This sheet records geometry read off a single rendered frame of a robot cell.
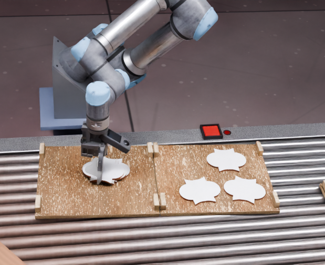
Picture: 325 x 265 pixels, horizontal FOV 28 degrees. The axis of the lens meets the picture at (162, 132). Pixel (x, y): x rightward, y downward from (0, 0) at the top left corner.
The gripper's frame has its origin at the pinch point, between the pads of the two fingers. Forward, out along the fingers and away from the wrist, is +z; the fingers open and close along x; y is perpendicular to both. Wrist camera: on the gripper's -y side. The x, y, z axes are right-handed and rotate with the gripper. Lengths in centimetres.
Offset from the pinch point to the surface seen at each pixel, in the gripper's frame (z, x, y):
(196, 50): 96, -241, -34
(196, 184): 1.4, 0.8, -33.0
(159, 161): 2.3, -10.1, -19.3
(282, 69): 96, -227, -95
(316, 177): 4, -12, -77
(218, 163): 1.4, -11.2, -40.6
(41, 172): 2.3, 1.8, 21.6
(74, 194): 2.3, 11.1, 8.1
